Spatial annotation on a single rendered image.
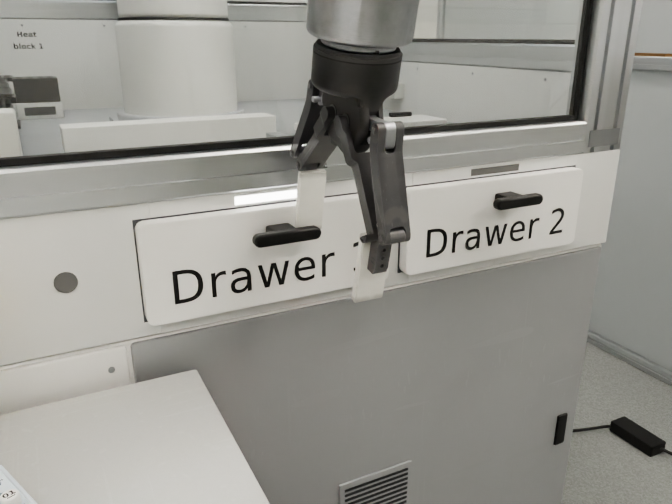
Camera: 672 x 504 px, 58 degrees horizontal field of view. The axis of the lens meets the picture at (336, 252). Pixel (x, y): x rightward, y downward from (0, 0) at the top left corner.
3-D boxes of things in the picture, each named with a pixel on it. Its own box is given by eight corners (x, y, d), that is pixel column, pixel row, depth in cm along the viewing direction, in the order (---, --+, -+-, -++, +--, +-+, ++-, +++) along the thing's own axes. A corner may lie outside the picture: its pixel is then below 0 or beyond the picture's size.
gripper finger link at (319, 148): (329, 118, 53) (325, 103, 53) (291, 173, 63) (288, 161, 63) (368, 115, 54) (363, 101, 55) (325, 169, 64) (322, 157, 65)
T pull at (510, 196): (543, 204, 78) (544, 193, 77) (498, 211, 75) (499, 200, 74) (523, 198, 81) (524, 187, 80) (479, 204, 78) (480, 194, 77)
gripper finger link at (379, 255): (388, 215, 52) (407, 232, 49) (381, 265, 54) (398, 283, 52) (373, 217, 51) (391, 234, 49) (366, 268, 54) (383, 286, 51)
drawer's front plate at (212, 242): (388, 279, 75) (391, 193, 71) (148, 327, 63) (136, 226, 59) (381, 275, 76) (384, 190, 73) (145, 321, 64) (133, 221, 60)
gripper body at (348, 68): (424, 53, 49) (406, 161, 53) (373, 30, 55) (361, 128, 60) (341, 54, 45) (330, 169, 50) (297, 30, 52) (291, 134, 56)
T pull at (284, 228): (322, 239, 65) (322, 226, 64) (255, 249, 61) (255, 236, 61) (308, 230, 68) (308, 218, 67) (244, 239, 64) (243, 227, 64)
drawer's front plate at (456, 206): (574, 243, 88) (584, 168, 84) (406, 276, 76) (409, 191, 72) (565, 239, 90) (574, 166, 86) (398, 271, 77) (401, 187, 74)
